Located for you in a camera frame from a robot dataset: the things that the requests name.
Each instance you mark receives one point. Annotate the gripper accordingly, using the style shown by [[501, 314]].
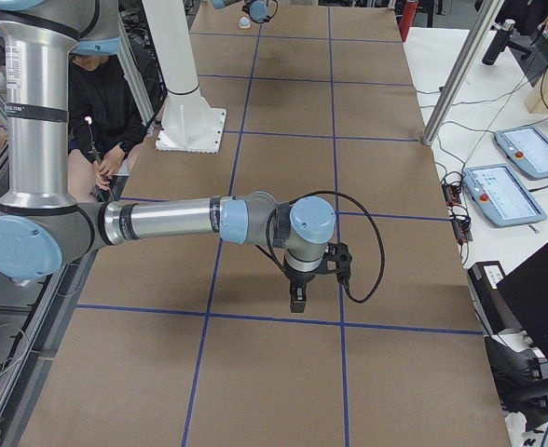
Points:
[[300, 277]]

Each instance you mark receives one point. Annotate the blue call bell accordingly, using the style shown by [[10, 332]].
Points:
[[244, 23]]

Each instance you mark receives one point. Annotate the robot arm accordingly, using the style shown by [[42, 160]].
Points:
[[43, 228], [256, 10]]

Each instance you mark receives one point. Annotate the black computer box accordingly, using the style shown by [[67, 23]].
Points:
[[484, 278]]

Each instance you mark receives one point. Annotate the near teach pendant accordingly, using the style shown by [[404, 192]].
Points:
[[501, 197]]

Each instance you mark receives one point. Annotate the teach pendant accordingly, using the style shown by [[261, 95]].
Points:
[[501, 197], [527, 148]]

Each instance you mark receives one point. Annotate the seated person in black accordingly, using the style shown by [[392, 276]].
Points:
[[105, 127]]

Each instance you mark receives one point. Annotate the far teach pendant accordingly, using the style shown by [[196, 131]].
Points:
[[527, 148]]

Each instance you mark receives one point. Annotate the red cylinder tube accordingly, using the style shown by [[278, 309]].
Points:
[[409, 13]]

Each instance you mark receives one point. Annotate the black water bottle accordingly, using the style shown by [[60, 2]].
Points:
[[499, 41]]

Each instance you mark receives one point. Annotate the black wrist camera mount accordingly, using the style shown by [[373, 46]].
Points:
[[337, 261]]

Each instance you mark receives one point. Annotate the aluminium frame post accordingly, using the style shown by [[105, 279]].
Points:
[[462, 65]]

